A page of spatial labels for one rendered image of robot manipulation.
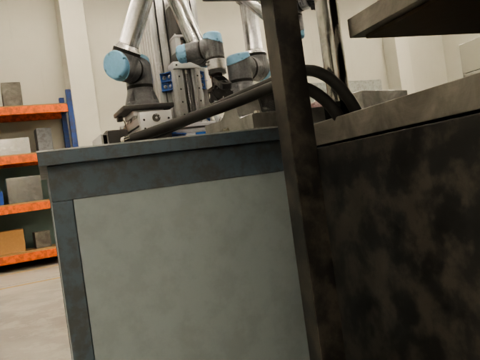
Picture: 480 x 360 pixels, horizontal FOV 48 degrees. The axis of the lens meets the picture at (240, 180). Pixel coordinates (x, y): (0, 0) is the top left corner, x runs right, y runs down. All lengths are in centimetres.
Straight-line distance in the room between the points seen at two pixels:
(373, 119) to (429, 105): 18
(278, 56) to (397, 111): 27
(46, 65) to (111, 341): 613
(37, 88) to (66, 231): 593
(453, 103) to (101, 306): 95
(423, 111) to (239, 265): 69
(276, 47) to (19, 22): 643
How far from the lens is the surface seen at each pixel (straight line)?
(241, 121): 174
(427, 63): 1061
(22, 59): 735
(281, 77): 117
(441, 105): 105
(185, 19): 237
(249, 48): 273
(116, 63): 229
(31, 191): 665
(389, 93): 203
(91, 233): 141
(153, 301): 145
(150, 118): 224
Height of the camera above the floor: 66
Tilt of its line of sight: level
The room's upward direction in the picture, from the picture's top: 8 degrees counter-clockwise
